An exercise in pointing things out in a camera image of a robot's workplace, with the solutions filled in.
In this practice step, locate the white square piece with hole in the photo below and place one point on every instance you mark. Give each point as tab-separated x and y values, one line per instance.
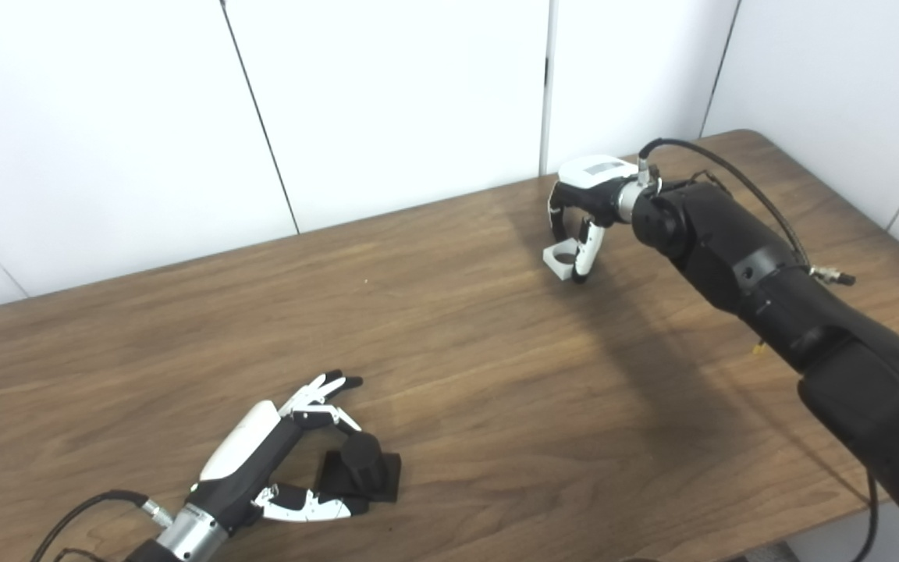
557	264

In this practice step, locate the black and white left hand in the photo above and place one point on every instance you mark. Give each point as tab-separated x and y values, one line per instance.
246	453

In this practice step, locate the black peg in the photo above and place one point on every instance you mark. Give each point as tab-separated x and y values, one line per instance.
360	464

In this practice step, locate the black and white right hand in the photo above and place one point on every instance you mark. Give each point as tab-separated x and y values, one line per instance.
598	176

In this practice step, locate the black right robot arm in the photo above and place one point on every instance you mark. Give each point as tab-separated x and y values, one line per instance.
777	297

